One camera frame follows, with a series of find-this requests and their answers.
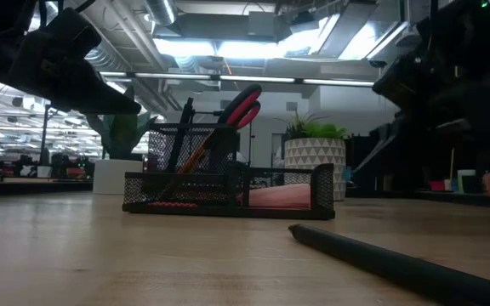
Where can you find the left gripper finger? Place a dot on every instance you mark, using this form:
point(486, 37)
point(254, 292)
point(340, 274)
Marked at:
point(87, 104)
point(87, 83)

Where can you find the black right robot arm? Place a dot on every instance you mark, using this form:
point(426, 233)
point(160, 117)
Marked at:
point(462, 64)

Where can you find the silver round duct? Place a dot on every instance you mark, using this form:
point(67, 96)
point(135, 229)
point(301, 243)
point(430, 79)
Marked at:
point(162, 10)

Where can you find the green plant in patterned pot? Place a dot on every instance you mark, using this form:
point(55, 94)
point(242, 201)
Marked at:
point(315, 153)

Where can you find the small red box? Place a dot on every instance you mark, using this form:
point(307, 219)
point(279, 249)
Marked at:
point(437, 186)

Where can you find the orange pencil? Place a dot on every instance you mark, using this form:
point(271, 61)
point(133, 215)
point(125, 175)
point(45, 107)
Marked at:
point(198, 151)

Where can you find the long linear ceiling light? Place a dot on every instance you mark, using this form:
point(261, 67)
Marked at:
point(249, 79)

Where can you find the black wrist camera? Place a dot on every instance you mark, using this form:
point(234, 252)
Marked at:
point(72, 32)
point(394, 83)

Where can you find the black mesh desk organizer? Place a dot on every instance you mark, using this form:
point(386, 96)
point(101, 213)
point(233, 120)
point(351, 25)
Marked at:
point(236, 191)

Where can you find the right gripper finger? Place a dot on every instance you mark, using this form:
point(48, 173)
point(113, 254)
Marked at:
point(396, 146)
point(383, 142)

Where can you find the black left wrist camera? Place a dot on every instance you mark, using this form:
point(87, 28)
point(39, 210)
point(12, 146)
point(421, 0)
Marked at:
point(72, 32)

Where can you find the small orange bottle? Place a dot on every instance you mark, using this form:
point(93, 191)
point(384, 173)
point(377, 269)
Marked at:
point(489, 183)

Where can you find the pink sticky note pad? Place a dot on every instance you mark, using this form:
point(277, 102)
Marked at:
point(281, 197)

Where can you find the black aluminium table frame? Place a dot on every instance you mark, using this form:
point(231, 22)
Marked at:
point(36, 188)

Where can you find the teal plant in white pot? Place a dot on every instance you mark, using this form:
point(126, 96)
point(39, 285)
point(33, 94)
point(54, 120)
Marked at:
point(117, 176)

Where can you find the orange eraser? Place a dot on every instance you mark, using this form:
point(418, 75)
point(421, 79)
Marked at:
point(172, 204)

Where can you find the black cabinet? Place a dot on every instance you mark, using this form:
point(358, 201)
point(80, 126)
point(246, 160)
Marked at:
point(362, 146)

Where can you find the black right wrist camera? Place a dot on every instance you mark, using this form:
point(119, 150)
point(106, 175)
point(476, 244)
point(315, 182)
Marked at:
point(394, 83)

